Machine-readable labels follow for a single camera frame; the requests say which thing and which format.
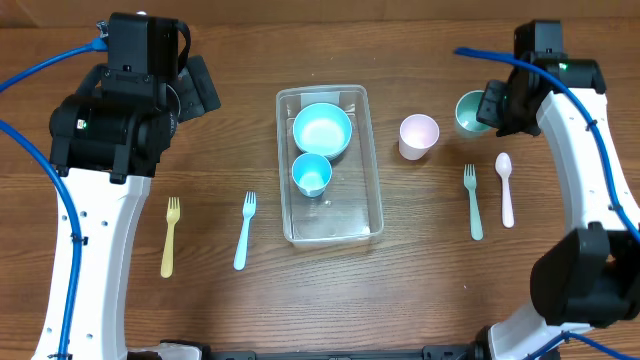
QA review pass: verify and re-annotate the green plastic cup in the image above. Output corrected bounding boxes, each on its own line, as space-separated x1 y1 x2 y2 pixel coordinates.
454 90 491 138

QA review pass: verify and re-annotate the light blue bowl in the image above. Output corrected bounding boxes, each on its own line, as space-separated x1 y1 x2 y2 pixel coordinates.
292 103 353 160

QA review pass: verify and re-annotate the blue plastic cup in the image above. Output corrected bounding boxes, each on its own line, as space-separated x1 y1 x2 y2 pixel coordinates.
291 153 333 198

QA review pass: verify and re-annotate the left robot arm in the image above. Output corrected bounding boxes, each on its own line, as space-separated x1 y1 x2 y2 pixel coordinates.
32 170 211 360

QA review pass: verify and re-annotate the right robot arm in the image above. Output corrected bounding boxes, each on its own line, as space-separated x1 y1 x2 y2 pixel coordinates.
456 48 639 359

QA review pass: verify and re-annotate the clear plastic container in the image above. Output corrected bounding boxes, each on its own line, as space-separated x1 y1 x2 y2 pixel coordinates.
276 84 384 247

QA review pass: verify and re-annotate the pink plastic spoon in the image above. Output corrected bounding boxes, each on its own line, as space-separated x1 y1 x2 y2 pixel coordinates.
495 152 515 228

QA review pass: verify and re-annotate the green plastic fork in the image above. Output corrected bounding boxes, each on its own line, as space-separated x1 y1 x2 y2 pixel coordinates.
463 164 484 241

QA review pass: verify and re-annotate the pink plastic cup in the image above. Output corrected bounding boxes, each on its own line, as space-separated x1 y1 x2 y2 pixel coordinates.
399 114 440 161

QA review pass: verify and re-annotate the yellow plastic fork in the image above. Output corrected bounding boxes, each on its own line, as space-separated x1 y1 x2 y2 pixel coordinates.
160 197 181 279

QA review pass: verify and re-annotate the light blue plastic fork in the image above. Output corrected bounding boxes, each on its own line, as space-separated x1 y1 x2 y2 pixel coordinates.
233 191 256 271

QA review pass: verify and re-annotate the left blue cable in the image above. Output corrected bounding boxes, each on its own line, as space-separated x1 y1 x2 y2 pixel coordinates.
0 37 109 360

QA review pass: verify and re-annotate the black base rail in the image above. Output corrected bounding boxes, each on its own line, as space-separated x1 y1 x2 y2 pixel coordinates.
125 340 491 360

